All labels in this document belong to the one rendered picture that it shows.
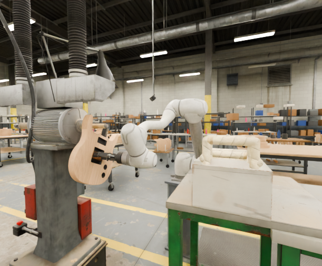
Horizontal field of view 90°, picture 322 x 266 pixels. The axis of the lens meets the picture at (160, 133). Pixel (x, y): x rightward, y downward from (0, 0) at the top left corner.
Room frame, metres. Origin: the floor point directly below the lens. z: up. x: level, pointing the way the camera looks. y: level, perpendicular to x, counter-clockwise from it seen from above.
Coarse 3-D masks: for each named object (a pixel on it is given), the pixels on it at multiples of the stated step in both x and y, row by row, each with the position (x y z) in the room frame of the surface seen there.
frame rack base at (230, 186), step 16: (224, 160) 0.69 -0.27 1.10; (240, 160) 0.69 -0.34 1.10; (192, 176) 0.63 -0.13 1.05; (208, 176) 0.61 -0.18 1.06; (224, 176) 0.59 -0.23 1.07; (240, 176) 0.57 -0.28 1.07; (256, 176) 0.55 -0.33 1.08; (272, 176) 0.53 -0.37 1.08; (192, 192) 0.63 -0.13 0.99; (208, 192) 0.61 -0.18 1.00; (224, 192) 0.59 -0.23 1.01; (240, 192) 0.57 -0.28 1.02; (256, 192) 0.55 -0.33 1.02; (208, 208) 0.61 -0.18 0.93; (224, 208) 0.59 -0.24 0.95; (240, 208) 0.57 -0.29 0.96; (256, 208) 0.55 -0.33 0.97
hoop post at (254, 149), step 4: (256, 144) 0.56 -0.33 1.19; (252, 148) 0.57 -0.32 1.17; (256, 148) 0.56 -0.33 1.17; (252, 152) 0.57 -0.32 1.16; (256, 152) 0.56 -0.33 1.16; (252, 156) 0.57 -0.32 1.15; (256, 156) 0.56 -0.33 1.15; (252, 160) 0.57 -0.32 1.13; (256, 160) 0.56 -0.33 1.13; (252, 164) 0.57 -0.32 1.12; (256, 164) 0.56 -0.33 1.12; (252, 168) 0.57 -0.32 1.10; (256, 168) 0.56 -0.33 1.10
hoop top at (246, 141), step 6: (204, 138) 0.63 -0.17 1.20; (210, 138) 0.62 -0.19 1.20; (216, 138) 0.61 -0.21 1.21; (222, 138) 0.61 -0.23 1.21; (228, 138) 0.60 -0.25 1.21; (234, 138) 0.59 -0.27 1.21; (240, 138) 0.58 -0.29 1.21; (246, 138) 0.58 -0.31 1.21; (252, 138) 0.57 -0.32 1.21; (210, 144) 0.63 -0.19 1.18; (216, 144) 0.62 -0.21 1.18; (222, 144) 0.61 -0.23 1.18; (228, 144) 0.60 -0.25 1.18; (234, 144) 0.59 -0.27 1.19; (240, 144) 0.58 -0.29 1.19; (246, 144) 0.57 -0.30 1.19; (252, 144) 0.57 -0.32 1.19
